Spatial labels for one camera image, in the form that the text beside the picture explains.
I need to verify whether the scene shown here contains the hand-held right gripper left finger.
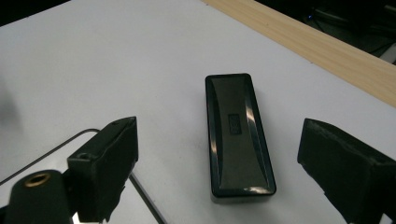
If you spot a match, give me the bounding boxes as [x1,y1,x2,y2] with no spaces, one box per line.
[66,116,139,223]

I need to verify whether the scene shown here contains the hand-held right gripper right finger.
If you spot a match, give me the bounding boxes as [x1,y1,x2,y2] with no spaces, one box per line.
[296,118,396,224]

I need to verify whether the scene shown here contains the black whiteboard eraser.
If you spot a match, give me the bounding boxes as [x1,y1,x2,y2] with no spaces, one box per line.
[205,73,277,204]

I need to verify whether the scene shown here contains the light wooden board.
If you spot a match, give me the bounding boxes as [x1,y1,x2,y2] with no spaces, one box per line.
[201,0,396,109]

